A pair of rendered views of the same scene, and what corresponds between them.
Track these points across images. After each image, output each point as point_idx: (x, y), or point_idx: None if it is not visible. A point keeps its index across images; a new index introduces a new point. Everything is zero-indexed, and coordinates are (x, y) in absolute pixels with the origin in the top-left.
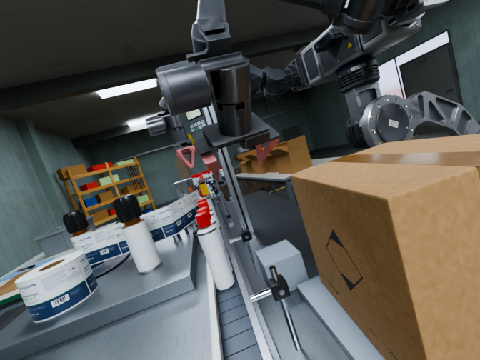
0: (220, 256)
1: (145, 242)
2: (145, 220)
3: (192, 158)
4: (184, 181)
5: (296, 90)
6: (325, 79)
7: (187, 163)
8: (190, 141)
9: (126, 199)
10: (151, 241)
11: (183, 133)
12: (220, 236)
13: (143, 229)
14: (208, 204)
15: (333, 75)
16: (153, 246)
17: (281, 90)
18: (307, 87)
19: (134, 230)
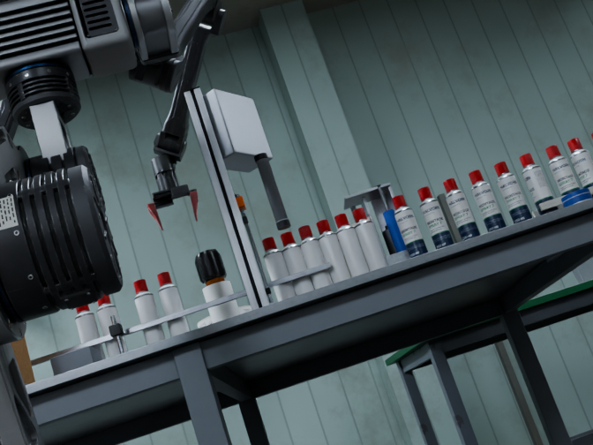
0: (81, 343)
1: (211, 312)
2: (216, 283)
3: (156, 219)
4: (362, 199)
5: (168, 57)
6: (101, 71)
7: (159, 225)
8: (152, 196)
9: (197, 258)
10: (219, 311)
11: (158, 183)
12: (103, 324)
13: (209, 296)
14: (138, 284)
15: (86, 69)
16: (221, 319)
17: (156, 78)
18: (169, 41)
19: (204, 295)
